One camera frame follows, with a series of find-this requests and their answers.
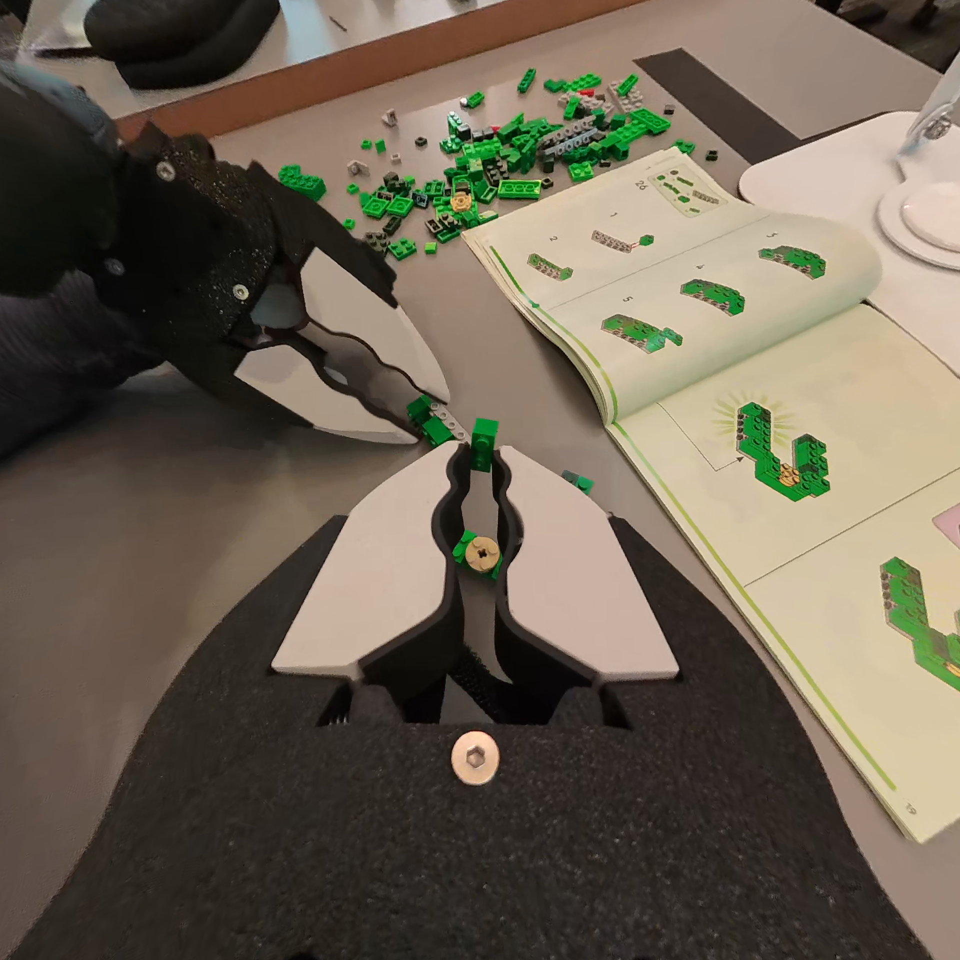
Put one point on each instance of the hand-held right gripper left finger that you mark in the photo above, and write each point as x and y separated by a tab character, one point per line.
375	585

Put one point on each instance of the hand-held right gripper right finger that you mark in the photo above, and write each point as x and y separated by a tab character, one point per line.
585	592

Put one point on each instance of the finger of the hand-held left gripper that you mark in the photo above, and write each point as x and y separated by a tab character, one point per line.
360	307
300	390

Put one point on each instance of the green and grey brick assembly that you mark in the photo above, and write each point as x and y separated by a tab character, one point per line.
431	427

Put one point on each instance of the small green brick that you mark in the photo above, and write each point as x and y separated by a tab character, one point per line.
484	442

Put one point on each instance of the person's left forearm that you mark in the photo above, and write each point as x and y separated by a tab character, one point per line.
52	360

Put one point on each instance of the brown wooden desk divider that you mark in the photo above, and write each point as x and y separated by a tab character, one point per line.
337	82

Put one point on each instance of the black flat desk strip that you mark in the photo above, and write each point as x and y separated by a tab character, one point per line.
712	97

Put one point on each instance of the tan round plate brick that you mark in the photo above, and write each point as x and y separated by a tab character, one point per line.
484	555

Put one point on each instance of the pile of green bricks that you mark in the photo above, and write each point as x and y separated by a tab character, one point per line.
487	150

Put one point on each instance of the black knit hat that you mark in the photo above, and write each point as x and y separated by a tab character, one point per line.
180	37

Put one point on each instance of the open instruction booklet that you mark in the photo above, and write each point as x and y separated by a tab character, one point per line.
750	352

